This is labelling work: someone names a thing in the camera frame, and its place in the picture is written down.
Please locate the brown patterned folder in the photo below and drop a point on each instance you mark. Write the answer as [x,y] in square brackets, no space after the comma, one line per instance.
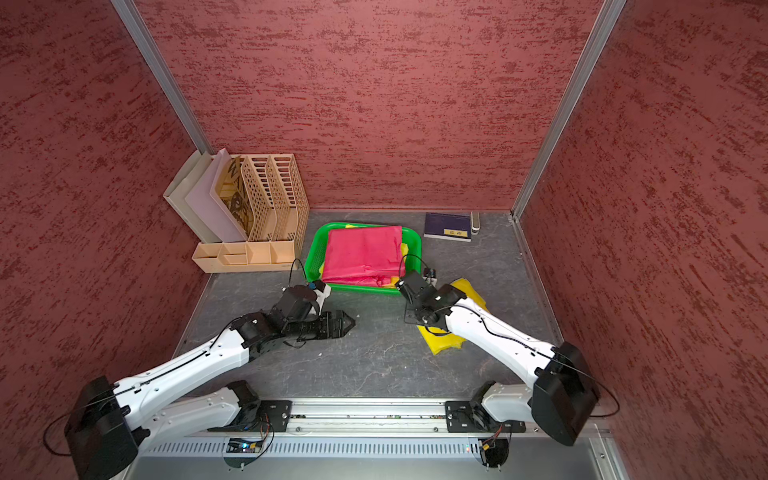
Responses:
[231,189]

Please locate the plain yellow raincoat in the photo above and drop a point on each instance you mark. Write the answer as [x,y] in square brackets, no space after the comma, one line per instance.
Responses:
[439,340]

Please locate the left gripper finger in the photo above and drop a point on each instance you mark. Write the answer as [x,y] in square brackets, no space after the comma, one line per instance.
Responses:
[337,333]
[339,319]

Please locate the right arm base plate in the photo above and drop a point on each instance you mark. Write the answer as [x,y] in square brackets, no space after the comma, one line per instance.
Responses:
[462,417]

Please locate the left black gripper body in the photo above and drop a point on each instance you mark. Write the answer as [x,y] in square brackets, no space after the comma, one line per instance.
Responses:
[313,327]

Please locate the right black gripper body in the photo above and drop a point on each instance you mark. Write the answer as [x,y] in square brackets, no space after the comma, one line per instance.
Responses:
[414,316]

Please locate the lilac folder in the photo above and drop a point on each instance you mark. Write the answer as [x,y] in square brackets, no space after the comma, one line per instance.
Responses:
[210,208]

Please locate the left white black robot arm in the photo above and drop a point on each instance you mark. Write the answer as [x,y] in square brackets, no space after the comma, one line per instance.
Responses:
[111,423]

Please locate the right aluminium corner post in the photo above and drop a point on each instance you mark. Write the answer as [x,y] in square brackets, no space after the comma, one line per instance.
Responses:
[604,24]

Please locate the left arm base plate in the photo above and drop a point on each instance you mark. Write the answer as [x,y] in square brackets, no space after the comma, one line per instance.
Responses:
[262,416]

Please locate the pink raincoat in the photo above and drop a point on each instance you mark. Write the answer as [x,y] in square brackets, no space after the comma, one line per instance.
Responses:
[377,237]

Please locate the left aluminium corner post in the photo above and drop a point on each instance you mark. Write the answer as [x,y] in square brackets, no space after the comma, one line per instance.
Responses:
[142,38]

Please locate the dark blue notebook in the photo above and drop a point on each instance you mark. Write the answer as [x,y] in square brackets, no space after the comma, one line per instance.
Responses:
[448,226]

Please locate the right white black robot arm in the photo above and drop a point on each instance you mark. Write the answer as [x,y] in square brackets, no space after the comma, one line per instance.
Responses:
[557,392]

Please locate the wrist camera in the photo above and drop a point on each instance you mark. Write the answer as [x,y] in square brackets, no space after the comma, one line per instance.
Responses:
[430,276]
[322,291]

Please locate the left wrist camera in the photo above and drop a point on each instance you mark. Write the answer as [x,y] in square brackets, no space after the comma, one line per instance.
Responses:
[322,291]

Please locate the aluminium corner post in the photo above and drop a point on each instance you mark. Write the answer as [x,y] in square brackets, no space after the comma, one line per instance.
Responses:
[604,24]
[142,38]

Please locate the aluminium front rail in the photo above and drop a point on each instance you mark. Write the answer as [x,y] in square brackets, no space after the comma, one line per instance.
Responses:
[390,414]

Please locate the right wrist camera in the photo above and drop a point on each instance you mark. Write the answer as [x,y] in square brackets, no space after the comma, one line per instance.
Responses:
[430,276]

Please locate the beige plastic file organizer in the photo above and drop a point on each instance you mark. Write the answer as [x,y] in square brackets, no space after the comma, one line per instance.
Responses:
[281,210]

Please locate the beige folder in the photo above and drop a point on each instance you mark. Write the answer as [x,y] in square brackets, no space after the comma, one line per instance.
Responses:
[181,189]

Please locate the yellow duck raincoat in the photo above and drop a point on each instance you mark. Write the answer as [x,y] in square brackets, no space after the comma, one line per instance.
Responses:
[408,249]

